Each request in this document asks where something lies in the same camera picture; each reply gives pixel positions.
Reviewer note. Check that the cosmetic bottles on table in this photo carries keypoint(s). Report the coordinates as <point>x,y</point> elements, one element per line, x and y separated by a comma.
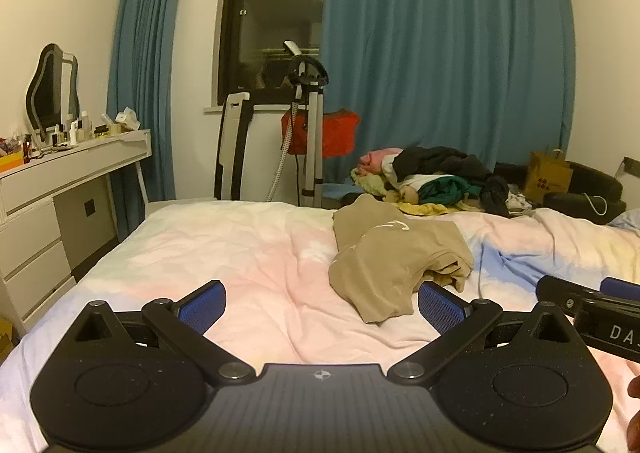
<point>81,129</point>

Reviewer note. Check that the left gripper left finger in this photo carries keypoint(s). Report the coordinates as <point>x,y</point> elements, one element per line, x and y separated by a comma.
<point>181,326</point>

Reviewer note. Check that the left teal curtain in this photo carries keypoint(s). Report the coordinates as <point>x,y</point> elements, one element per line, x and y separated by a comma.
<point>140,79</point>

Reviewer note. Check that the red cloth bag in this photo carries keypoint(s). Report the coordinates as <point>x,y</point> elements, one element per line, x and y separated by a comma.
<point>338,132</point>

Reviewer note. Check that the black armchair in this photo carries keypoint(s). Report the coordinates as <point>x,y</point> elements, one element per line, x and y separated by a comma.
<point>593,195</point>

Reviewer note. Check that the pile of mixed clothes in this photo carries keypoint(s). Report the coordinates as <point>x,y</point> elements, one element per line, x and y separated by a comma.
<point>435,181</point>

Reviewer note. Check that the wall power socket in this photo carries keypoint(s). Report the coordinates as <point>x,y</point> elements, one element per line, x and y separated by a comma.
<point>628,166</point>

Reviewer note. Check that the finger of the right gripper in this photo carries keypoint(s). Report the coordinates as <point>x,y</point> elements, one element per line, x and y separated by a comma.
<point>610,286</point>

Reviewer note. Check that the tan t-shirt white print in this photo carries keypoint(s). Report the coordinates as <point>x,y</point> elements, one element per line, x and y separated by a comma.
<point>384,256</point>

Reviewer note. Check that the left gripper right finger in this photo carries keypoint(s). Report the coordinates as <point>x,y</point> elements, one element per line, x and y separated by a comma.
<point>462,328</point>

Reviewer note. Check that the teal curtain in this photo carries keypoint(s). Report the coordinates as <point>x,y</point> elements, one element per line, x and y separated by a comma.
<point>494,78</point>
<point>140,79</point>

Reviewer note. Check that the wavy framed mirror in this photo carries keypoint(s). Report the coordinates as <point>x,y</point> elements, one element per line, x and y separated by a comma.
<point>44,92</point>

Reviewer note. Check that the white black chair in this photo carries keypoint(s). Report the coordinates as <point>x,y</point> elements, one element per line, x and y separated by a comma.
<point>236,116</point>

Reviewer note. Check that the white dressing table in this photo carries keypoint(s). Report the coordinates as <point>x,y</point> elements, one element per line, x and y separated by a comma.
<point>35,268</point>

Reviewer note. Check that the white pillow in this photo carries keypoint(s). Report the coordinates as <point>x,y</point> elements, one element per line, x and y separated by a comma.
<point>629,220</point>

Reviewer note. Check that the right teal curtain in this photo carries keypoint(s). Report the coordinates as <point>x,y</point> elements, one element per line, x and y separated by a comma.
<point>494,78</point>

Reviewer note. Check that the brown paper bag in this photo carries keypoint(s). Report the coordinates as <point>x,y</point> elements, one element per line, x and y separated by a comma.
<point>547,173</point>

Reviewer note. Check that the dark window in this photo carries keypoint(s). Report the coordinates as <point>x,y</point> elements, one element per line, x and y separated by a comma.
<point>252,56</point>

